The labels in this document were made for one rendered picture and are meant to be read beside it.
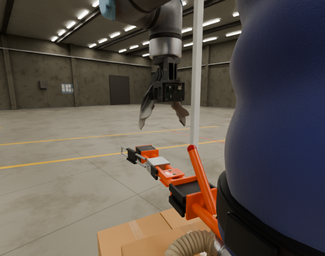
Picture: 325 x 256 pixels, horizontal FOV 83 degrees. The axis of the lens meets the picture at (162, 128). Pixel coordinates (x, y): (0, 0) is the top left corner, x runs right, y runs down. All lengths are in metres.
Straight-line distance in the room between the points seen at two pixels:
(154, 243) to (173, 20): 0.57
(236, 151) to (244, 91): 0.06
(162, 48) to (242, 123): 0.36
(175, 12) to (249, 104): 0.39
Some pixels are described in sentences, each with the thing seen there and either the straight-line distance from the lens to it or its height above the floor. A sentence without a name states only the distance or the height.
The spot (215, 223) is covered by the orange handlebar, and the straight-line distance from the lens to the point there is 0.40.
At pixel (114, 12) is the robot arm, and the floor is 1.49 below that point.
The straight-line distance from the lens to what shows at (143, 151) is 0.73.
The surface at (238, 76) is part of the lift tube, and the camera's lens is 0.20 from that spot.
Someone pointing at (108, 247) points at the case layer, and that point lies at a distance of 1.16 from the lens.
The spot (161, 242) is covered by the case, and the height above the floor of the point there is 0.94.
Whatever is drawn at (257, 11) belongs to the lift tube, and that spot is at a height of 1.39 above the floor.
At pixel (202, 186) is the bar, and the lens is 0.42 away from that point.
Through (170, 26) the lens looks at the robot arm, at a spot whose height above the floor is 1.49.
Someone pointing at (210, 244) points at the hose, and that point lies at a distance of 0.44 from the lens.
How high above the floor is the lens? 1.33
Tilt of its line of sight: 11 degrees down
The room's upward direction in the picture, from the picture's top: straight up
